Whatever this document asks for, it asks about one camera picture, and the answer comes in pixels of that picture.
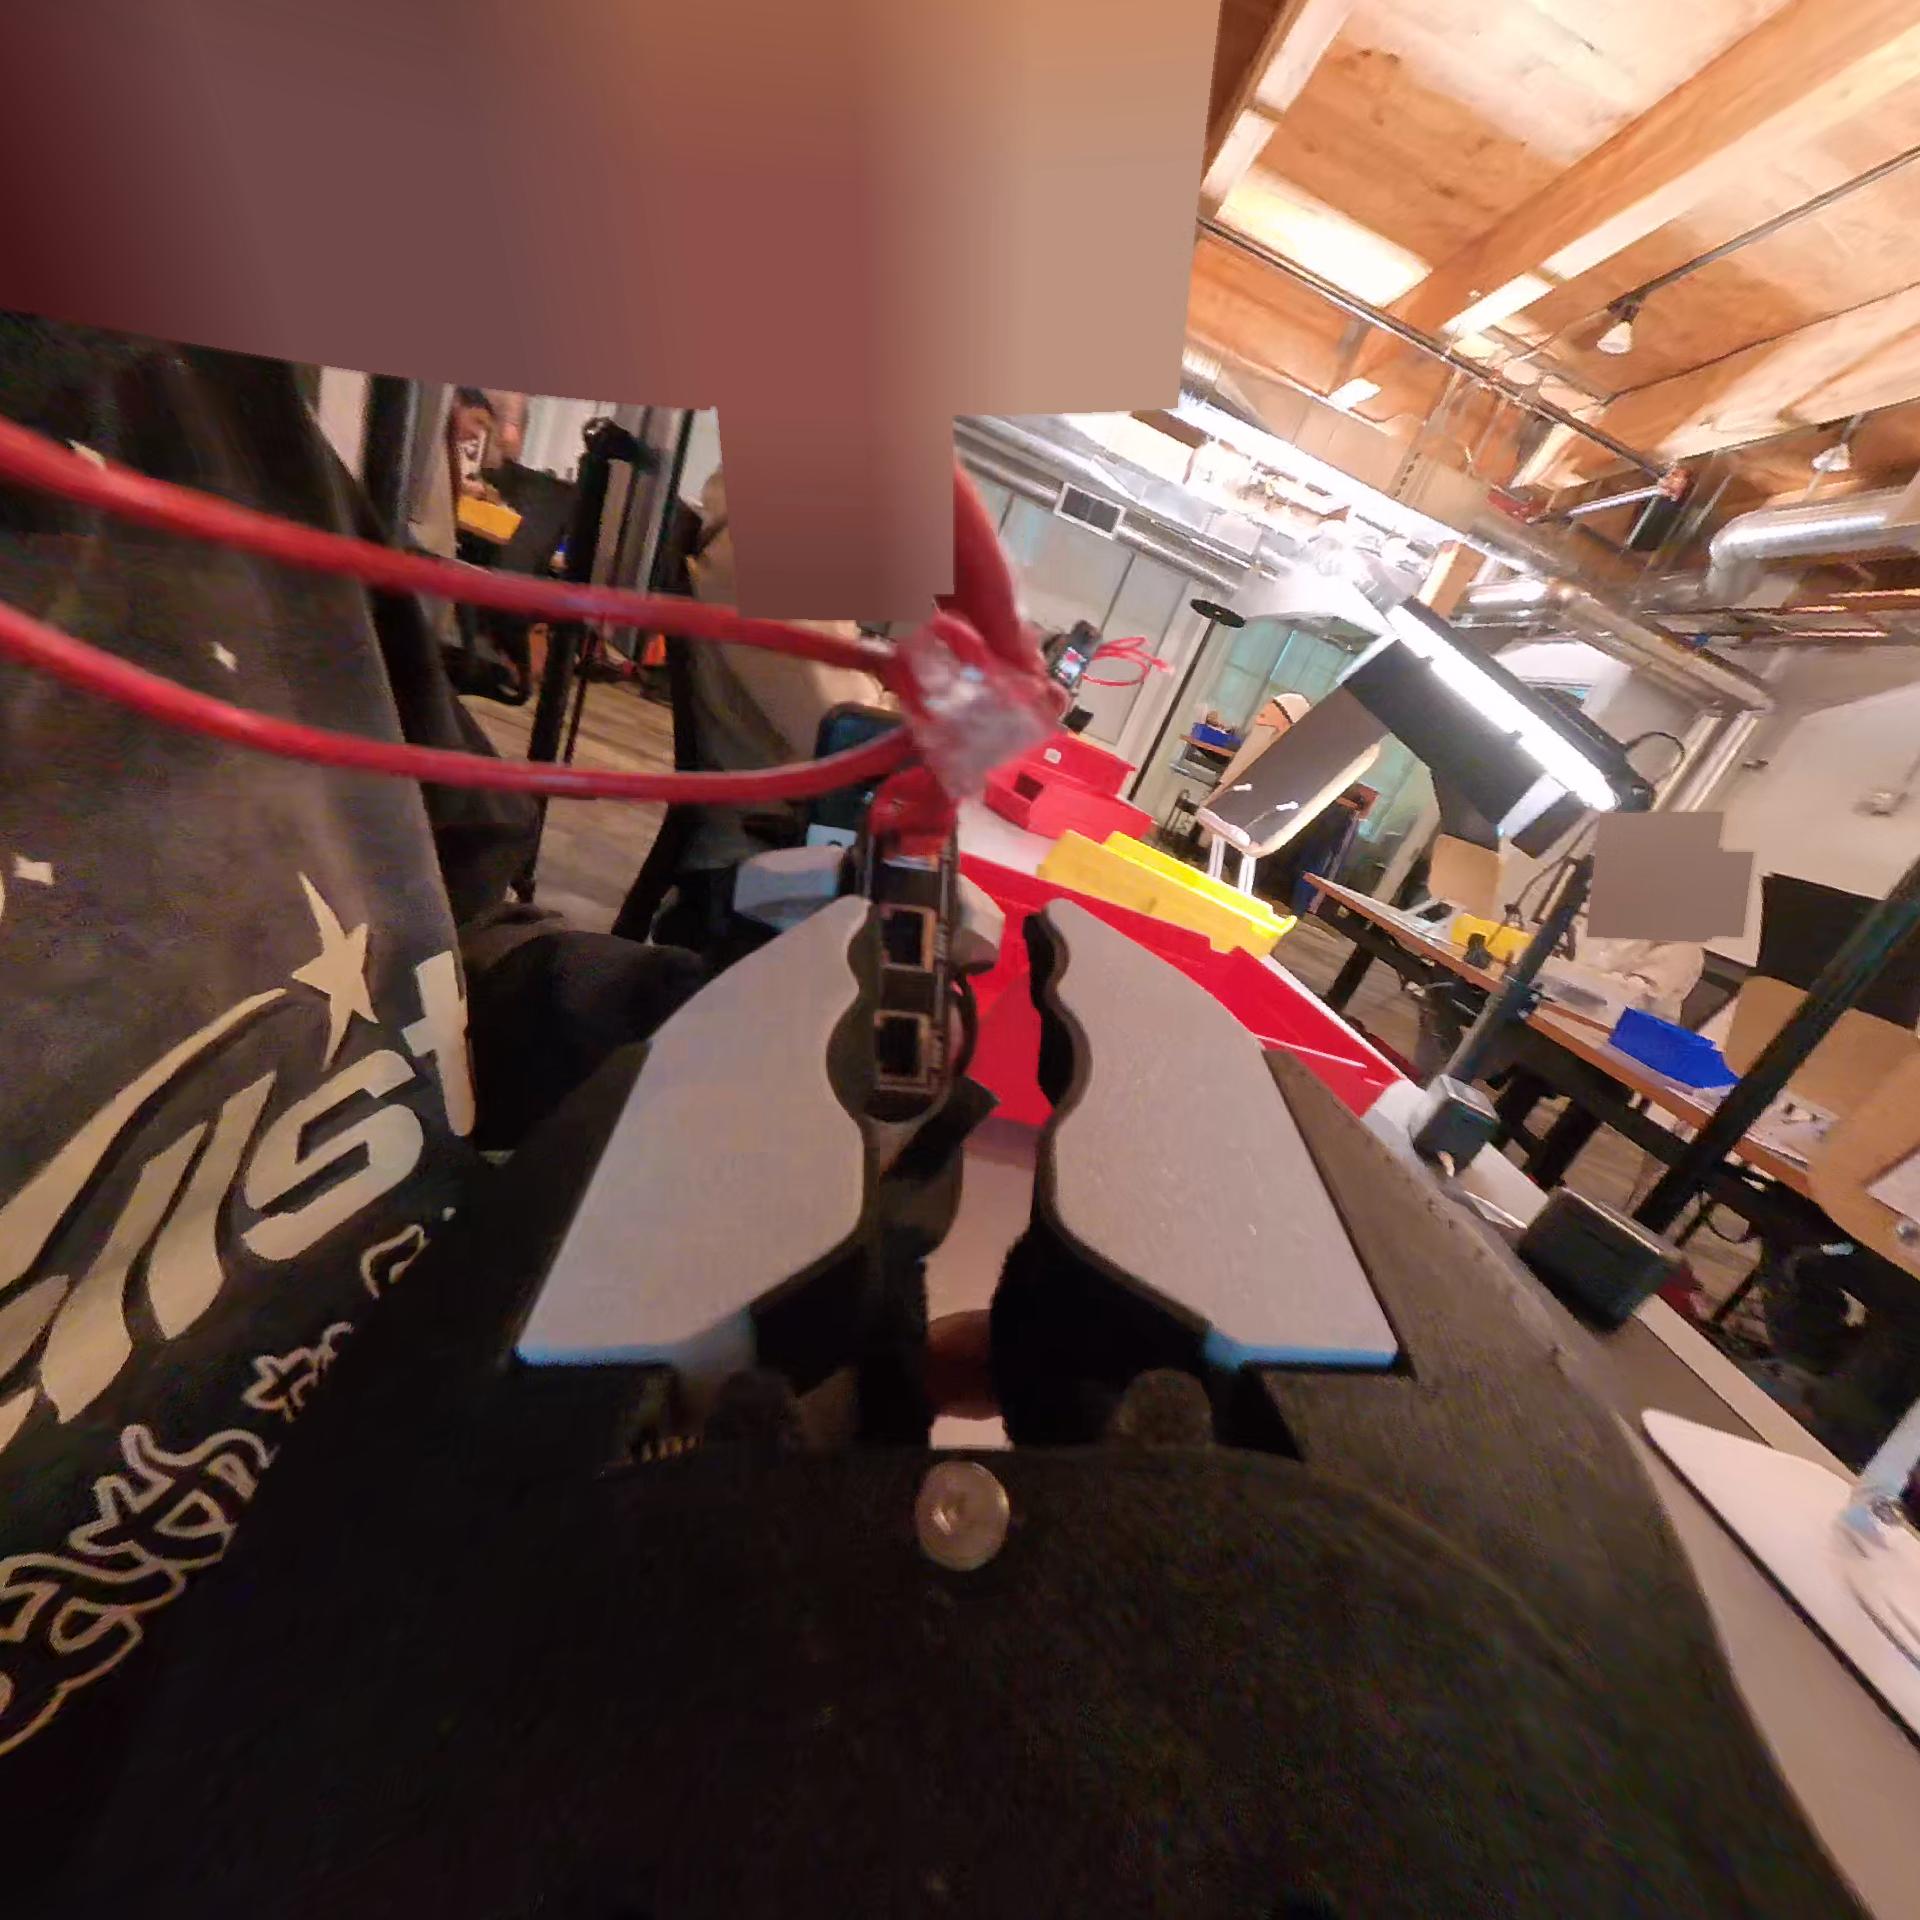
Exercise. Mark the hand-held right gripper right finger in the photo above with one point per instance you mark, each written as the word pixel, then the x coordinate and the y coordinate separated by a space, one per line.
pixel 1184 1172

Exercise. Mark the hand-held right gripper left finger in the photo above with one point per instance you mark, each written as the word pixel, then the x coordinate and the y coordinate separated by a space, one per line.
pixel 705 1172

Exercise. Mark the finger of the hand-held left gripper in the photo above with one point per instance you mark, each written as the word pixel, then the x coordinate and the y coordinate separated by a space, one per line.
pixel 978 927
pixel 795 882

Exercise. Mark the black ethernet port panel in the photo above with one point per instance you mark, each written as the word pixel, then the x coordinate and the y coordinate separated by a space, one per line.
pixel 906 990

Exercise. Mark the large red plastic bin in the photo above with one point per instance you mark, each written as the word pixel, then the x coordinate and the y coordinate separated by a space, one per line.
pixel 1319 1044

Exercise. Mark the person's left forearm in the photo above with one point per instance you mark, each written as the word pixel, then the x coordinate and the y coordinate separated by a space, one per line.
pixel 570 1005

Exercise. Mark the small red plastic bin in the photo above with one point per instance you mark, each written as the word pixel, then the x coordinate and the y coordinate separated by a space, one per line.
pixel 1080 773

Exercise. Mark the small yellow plastic bin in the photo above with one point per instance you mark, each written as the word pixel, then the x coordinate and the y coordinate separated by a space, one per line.
pixel 1483 937

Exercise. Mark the thin black floor lamp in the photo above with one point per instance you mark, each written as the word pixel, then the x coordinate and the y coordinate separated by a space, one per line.
pixel 1219 609

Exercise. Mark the wooden office desk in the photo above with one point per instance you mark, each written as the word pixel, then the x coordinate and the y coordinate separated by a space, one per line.
pixel 1575 1040

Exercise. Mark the blue plastic bin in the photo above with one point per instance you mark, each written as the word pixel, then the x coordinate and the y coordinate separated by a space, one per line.
pixel 1674 1050

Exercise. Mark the studio light panel on stand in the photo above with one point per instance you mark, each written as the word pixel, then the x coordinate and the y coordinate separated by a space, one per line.
pixel 1483 751

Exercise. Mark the silver ventilation duct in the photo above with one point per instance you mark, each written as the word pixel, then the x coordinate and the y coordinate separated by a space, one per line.
pixel 1816 541

